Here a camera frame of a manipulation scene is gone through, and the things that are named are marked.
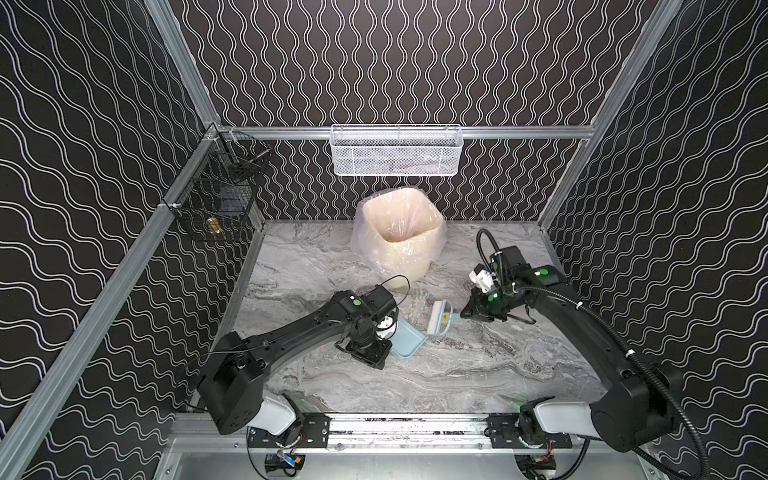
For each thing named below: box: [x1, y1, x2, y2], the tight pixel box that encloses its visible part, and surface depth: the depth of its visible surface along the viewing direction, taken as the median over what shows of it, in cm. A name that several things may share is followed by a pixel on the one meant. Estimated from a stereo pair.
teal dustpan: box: [389, 316, 429, 358], surface depth 86 cm
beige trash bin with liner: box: [351, 187, 448, 287], surface depth 92 cm
